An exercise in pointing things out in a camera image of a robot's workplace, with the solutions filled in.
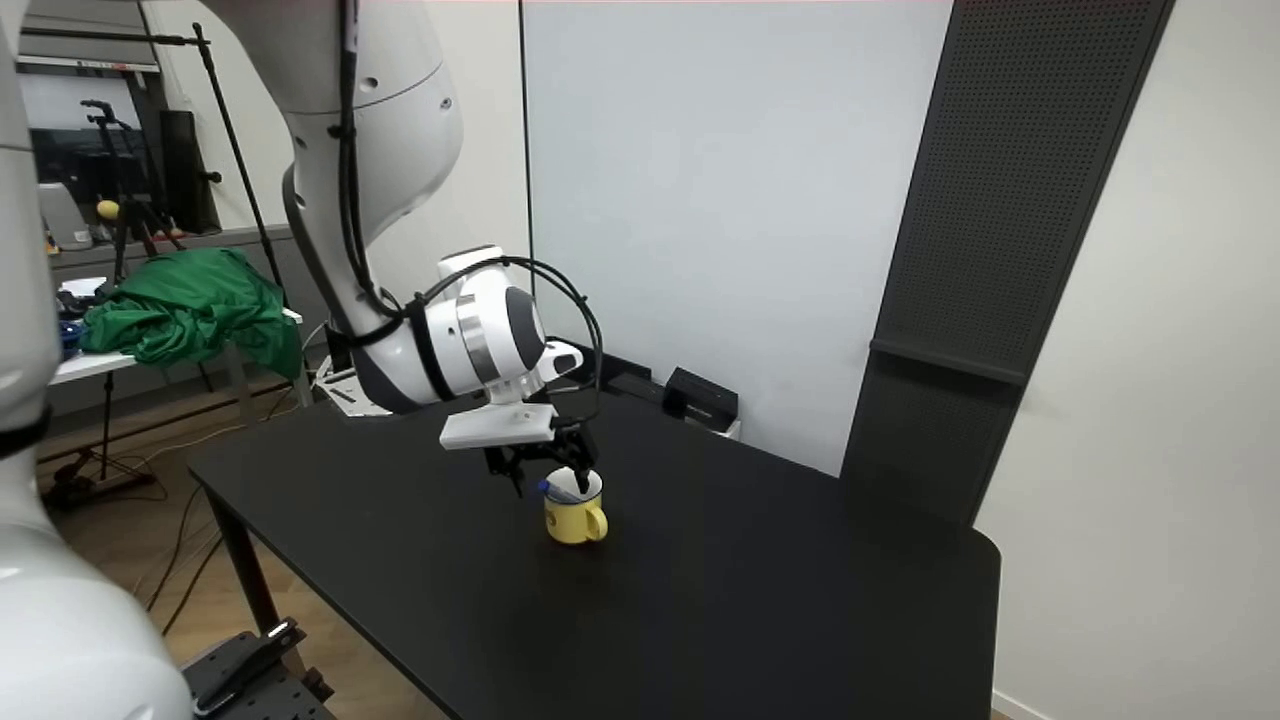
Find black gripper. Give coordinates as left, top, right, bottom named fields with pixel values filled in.
left=484, top=419, right=594, bottom=487

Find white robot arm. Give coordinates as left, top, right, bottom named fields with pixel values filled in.
left=202, top=0, right=603, bottom=502

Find yellow mug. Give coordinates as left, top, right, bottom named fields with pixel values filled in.
left=540, top=468, right=606, bottom=547

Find black box on table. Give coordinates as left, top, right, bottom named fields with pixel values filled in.
left=665, top=370, right=739, bottom=433

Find white papers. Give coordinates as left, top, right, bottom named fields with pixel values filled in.
left=313, top=361, right=379, bottom=415

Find white whiteboard panel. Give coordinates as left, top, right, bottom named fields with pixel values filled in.
left=524, top=0, right=956, bottom=474

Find black clamp on breadboard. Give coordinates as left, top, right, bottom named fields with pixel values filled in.
left=185, top=620, right=337, bottom=720

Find green cloth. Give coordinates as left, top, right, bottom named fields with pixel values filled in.
left=79, top=249, right=299, bottom=379

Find black tripod stand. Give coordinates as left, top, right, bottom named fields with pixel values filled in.
left=83, top=100, right=177, bottom=261

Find dark grey wall panel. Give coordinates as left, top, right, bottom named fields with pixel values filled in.
left=844, top=0, right=1177, bottom=527

